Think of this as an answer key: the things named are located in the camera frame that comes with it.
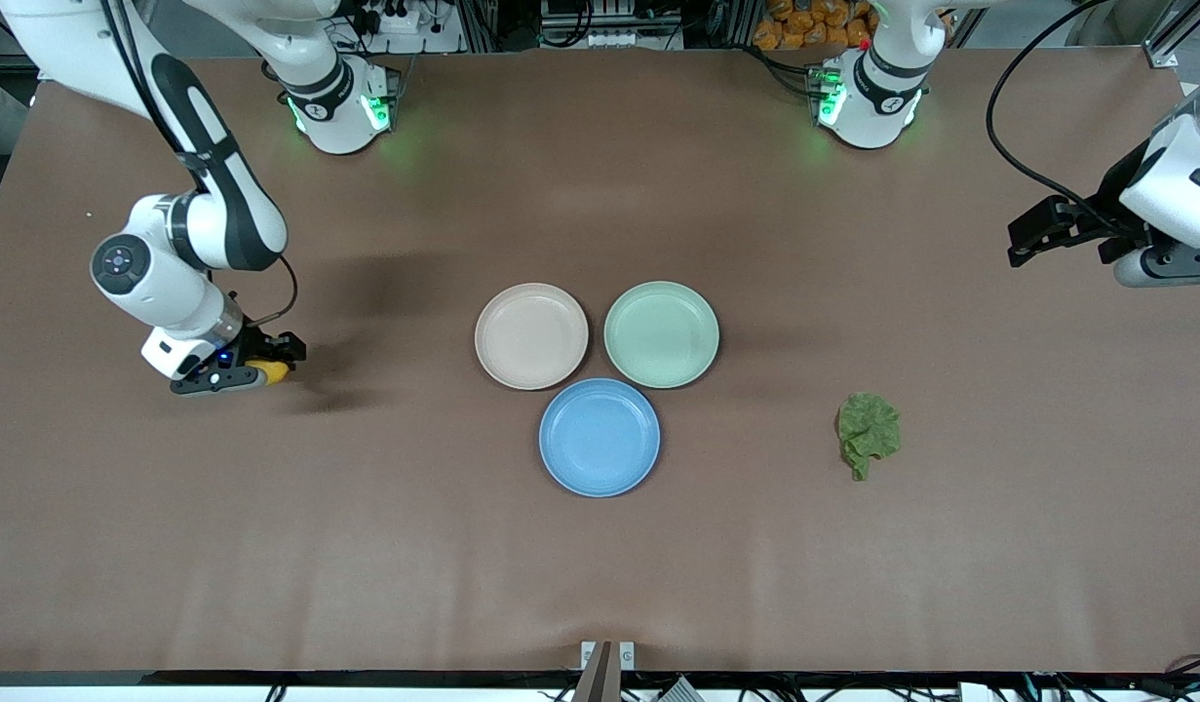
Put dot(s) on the beige round plate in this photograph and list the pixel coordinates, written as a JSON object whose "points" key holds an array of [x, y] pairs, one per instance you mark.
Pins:
{"points": [[531, 336]]}

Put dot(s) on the green lettuce leaf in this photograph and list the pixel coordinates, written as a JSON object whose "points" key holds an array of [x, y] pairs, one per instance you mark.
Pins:
{"points": [[865, 429]]}

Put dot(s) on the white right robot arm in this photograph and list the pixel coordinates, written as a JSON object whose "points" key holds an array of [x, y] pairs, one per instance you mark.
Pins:
{"points": [[63, 39]]}

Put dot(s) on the blue round plate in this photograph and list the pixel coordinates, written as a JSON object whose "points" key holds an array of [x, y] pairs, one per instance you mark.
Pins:
{"points": [[600, 439]]}

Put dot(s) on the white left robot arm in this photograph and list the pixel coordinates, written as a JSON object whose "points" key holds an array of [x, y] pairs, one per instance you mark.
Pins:
{"points": [[877, 88]]}

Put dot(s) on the white plug adapter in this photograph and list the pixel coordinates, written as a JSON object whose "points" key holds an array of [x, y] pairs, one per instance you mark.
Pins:
{"points": [[975, 692]]}

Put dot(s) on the yellow lemon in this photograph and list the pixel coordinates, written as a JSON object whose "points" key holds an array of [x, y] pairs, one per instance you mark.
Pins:
{"points": [[273, 371]]}

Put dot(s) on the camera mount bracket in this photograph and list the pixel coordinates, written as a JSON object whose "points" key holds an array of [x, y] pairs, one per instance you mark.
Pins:
{"points": [[600, 678]]}

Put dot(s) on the pale green round plate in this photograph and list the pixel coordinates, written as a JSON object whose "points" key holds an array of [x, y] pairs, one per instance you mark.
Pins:
{"points": [[661, 334]]}

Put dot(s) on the white power strip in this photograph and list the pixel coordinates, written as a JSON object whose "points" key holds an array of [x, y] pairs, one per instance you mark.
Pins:
{"points": [[619, 38], [400, 21]]}

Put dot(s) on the brown table cover sheet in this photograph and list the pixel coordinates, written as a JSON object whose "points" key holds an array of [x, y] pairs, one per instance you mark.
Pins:
{"points": [[268, 487]]}

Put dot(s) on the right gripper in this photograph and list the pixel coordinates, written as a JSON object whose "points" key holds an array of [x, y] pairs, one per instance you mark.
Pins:
{"points": [[251, 345]]}

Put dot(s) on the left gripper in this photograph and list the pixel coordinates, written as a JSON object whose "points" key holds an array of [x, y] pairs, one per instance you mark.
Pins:
{"points": [[1112, 207]]}

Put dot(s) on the bag of orange fruits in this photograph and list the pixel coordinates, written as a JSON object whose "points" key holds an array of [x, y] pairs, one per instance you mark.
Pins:
{"points": [[804, 24]]}

